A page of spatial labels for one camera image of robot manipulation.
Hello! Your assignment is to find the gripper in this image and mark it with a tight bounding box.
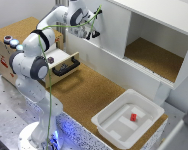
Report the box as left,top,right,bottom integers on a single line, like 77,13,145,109
67,24,94,41

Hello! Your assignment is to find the white sliding door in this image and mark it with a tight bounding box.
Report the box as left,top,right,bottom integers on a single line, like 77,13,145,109
82,0,133,60

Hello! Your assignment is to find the wooden drawer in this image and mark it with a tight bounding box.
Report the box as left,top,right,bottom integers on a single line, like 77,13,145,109
43,49,81,89

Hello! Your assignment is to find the purple block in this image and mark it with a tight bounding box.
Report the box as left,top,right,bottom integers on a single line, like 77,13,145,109
47,56,56,64

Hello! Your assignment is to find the wooden drawer box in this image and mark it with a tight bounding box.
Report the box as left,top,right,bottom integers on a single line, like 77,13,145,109
0,16,65,86

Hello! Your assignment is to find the green button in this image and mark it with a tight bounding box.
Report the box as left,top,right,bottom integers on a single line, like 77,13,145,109
15,44,25,53

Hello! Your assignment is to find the blue button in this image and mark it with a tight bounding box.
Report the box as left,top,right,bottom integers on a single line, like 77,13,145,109
9,38,21,48

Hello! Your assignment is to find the red button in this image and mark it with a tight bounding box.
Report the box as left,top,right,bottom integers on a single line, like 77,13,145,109
3,34,14,45

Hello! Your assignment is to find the white cabinet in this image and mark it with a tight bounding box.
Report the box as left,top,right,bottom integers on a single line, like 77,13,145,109
65,0,188,108

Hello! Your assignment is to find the pink block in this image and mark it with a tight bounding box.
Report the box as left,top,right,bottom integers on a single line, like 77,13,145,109
129,113,138,121

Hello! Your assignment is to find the white plastic box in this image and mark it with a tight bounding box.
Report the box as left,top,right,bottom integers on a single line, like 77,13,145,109
90,88,166,150

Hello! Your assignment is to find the black drawer handle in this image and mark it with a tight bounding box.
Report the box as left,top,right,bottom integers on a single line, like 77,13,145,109
52,56,81,77

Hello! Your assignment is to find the green cable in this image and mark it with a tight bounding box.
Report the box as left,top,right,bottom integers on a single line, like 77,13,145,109
36,4,104,150

